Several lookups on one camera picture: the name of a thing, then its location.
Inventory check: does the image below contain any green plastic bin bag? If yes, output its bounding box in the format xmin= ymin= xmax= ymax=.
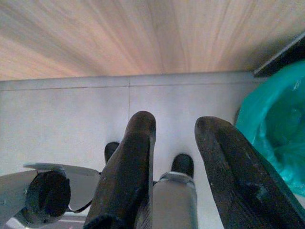
xmin=234 ymin=61 xmax=305 ymax=198

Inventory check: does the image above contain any black furniture edge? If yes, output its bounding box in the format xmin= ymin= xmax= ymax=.
xmin=253 ymin=32 xmax=305 ymax=77

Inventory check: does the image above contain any robot left foot black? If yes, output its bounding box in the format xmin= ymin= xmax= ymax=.
xmin=104 ymin=142 xmax=120 ymax=165

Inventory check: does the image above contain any robot right leg grey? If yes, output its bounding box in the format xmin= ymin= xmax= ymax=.
xmin=149 ymin=171 xmax=199 ymax=229

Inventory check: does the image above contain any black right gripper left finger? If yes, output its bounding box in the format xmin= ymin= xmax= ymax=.
xmin=83 ymin=110 xmax=157 ymax=229

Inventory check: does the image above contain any wooden cabinet front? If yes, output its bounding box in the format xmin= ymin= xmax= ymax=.
xmin=0 ymin=0 xmax=305 ymax=82

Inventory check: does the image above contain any robot right foot black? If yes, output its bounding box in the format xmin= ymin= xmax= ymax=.
xmin=171 ymin=153 xmax=194 ymax=178

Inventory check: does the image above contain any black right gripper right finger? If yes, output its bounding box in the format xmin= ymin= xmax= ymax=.
xmin=194 ymin=116 xmax=305 ymax=229

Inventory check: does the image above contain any robot foot black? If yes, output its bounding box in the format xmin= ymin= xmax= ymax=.
xmin=171 ymin=153 xmax=194 ymax=178
xmin=104 ymin=142 xmax=120 ymax=165

